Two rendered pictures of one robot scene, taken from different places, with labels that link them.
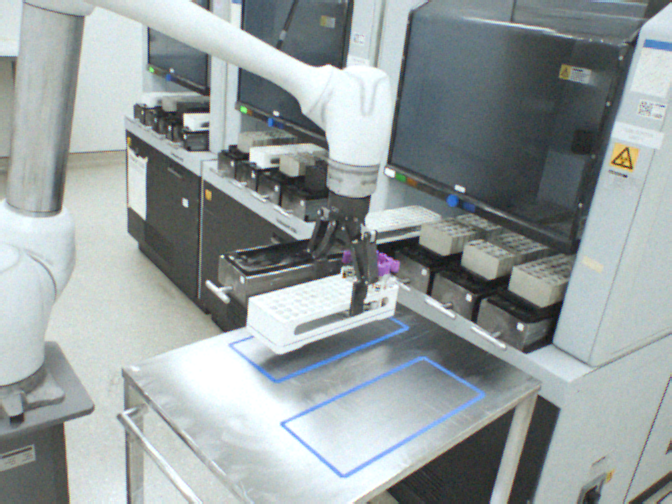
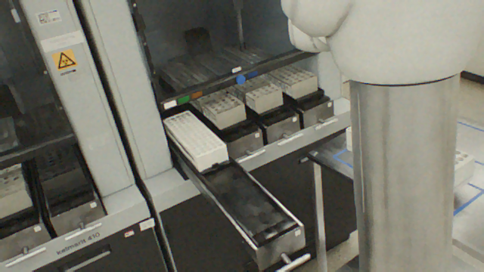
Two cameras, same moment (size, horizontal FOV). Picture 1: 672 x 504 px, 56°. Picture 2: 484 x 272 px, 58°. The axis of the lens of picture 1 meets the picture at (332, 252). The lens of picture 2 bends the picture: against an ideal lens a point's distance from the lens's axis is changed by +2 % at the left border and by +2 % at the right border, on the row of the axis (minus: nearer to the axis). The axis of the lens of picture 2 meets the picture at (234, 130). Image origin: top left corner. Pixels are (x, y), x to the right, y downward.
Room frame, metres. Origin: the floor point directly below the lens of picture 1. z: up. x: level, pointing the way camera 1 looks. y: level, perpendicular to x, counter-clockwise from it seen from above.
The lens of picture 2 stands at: (1.22, 0.94, 1.55)
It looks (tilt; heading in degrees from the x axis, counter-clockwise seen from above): 31 degrees down; 286
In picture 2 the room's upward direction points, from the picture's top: 10 degrees counter-clockwise
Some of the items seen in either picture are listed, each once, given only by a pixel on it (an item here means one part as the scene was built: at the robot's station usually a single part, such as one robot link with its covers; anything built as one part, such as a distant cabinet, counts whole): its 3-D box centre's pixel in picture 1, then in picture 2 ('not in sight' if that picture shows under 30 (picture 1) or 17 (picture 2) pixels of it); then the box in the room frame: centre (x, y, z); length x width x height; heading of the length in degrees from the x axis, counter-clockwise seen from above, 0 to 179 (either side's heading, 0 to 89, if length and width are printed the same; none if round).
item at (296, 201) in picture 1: (368, 192); (60, 164); (2.16, -0.10, 0.78); 0.73 x 0.14 x 0.09; 130
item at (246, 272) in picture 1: (338, 255); (221, 180); (1.56, -0.02, 0.78); 0.73 x 0.14 x 0.09; 130
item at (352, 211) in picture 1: (347, 215); not in sight; (1.08, -0.02, 1.07); 0.08 x 0.07 x 0.09; 45
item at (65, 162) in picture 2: not in sight; (60, 171); (2.05, 0.03, 0.85); 0.12 x 0.02 x 0.06; 40
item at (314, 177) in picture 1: (316, 178); (64, 181); (2.01, 0.08, 0.85); 0.12 x 0.02 x 0.06; 40
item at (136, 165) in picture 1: (134, 182); not in sight; (2.98, 1.01, 0.43); 0.27 x 0.02 x 0.36; 40
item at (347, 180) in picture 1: (352, 176); not in sight; (1.08, -0.02, 1.14); 0.09 x 0.09 x 0.06
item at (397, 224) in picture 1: (390, 227); (193, 140); (1.68, -0.15, 0.83); 0.30 x 0.10 x 0.06; 130
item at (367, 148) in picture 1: (359, 112); not in sight; (1.10, -0.02, 1.25); 0.13 x 0.11 x 0.16; 10
